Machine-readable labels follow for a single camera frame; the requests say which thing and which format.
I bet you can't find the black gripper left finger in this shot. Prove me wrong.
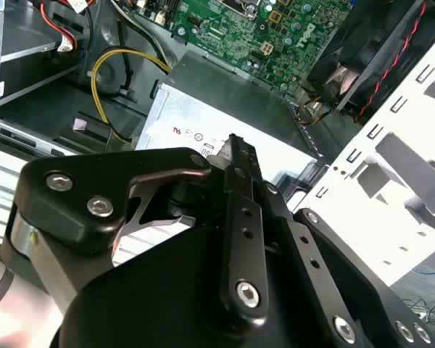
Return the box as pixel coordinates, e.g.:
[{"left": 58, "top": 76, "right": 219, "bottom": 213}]
[{"left": 1, "top": 132, "right": 271, "bottom": 330}]

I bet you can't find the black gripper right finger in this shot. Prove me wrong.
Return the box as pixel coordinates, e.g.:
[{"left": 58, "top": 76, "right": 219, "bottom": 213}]
[{"left": 243, "top": 139, "right": 435, "bottom": 348}]

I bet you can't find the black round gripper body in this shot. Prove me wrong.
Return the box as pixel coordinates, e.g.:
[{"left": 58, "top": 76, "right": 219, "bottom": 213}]
[{"left": 50, "top": 175, "right": 340, "bottom": 348}]

